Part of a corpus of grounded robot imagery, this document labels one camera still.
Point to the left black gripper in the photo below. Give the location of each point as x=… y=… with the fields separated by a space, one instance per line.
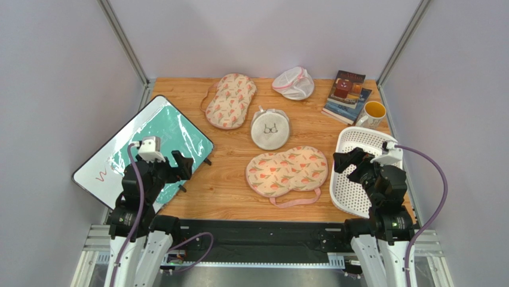
x=184 y=164

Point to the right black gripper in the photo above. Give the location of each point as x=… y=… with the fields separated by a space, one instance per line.
x=358 y=165

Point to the floral mesh laundry bag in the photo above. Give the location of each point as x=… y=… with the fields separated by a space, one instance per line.
x=229 y=106
x=300 y=169

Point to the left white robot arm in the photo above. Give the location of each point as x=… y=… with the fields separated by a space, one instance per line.
x=139 y=238

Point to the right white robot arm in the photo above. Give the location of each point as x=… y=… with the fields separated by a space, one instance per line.
x=383 y=241

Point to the white perforated plastic basket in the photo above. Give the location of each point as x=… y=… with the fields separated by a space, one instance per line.
x=346 y=195

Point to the bottom blue book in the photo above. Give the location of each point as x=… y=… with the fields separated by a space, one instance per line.
x=345 y=114

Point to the white yellow-inside mug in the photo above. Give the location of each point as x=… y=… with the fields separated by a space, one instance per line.
x=371 y=115

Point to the top book dark cover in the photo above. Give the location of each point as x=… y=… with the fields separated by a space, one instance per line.
x=346 y=89

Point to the round white mesh bag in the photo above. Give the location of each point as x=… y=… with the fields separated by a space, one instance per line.
x=270 y=129

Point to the white drawing board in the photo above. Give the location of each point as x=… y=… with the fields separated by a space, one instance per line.
x=96 y=175

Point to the white pink-trimmed mesh bag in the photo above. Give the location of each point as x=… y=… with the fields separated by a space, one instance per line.
x=294 y=84

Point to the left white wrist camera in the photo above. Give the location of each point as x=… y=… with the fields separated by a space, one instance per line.
x=149 y=149

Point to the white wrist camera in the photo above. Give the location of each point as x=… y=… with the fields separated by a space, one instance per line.
x=149 y=149
x=391 y=154

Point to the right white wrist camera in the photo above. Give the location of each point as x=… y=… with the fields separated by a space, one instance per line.
x=391 y=154

